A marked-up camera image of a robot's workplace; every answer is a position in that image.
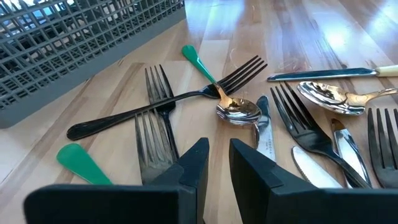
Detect grey plastic cutlery basket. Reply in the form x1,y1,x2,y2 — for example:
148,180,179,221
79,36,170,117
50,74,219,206
0,0,187,129

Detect green cutlery handle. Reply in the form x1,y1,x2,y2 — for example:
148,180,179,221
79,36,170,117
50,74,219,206
55,142,113,186

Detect gold spoon green handle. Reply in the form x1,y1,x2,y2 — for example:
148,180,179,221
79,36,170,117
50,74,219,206
296,80,398,117
181,44,263,126

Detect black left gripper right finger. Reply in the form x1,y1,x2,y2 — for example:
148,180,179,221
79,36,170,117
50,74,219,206
229,138,398,224

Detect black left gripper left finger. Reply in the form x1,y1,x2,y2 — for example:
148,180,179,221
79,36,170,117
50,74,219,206
24,137,210,224

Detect shiny table knife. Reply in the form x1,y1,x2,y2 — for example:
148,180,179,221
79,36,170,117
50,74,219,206
330,117,373,189

